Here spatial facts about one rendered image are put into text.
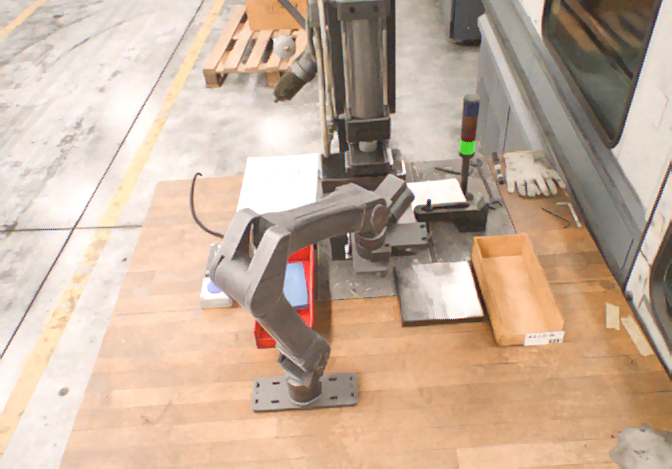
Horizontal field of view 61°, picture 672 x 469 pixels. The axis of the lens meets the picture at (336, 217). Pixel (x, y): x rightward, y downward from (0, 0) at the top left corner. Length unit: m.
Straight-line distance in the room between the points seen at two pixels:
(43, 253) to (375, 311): 2.20
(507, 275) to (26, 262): 2.41
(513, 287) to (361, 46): 0.62
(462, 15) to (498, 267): 3.18
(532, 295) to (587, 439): 0.32
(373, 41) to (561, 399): 0.73
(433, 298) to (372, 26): 0.57
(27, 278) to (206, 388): 1.98
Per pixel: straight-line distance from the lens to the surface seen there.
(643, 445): 1.14
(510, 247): 1.36
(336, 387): 1.12
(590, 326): 1.28
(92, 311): 2.74
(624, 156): 1.56
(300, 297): 1.27
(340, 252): 1.33
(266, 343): 1.19
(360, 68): 1.08
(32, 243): 3.25
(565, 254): 1.42
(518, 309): 1.27
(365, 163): 1.16
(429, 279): 1.28
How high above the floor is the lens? 1.86
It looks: 41 degrees down
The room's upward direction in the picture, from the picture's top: 5 degrees counter-clockwise
